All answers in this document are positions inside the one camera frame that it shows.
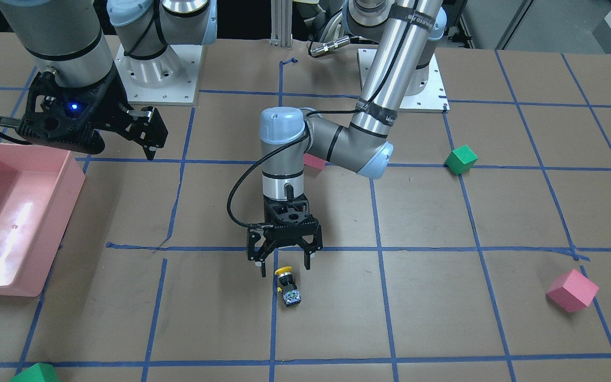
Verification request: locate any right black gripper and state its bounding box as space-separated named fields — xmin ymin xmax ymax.
xmin=18 ymin=67 xmax=168 ymax=161

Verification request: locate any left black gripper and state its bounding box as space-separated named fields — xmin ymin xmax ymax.
xmin=247 ymin=195 xmax=323 ymax=278

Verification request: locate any yellow push button switch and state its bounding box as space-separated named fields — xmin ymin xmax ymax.
xmin=274 ymin=266 xmax=301 ymax=307

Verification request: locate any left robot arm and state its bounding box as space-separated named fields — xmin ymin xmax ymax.
xmin=227 ymin=1 xmax=444 ymax=276

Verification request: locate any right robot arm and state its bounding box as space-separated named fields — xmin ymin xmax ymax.
xmin=0 ymin=1 xmax=218 ymax=160

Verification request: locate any green cube near left arm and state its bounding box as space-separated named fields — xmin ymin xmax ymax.
xmin=444 ymin=145 xmax=478 ymax=176

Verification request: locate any pink cube centre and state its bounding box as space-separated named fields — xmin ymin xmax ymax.
xmin=303 ymin=154 xmax=327 ymax=171

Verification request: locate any pink cube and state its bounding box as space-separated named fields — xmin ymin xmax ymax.
xmin=303 ymin=154 xmax=327 ymax=171
xmin=546 ymin=269 xmax=599 ymax=314

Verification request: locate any pink plastic bin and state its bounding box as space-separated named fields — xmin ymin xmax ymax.
xmin=0 ymin=143 xmax=85 ymax=297

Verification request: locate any green cube near bin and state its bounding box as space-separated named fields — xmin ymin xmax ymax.
xmin=10 ymin=363 xmax=60 ymax=382

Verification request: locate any pink cube far side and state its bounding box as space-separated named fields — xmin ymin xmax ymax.
xmin=546 ymin=269 xmax=599 ymax=314

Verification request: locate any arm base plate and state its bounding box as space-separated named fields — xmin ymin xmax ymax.
xmin=115 ymin=45 xmax=204 ymax=106
xmin=400 ymin=54 xmax=449 ymax=113

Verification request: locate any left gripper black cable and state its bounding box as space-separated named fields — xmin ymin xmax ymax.
xmin=226 ymin=0 xmax=423 ymax=230

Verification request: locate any aluminium profile post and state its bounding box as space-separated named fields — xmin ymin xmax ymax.
xmin=269 ymin=0 xmax=293 ymax=50

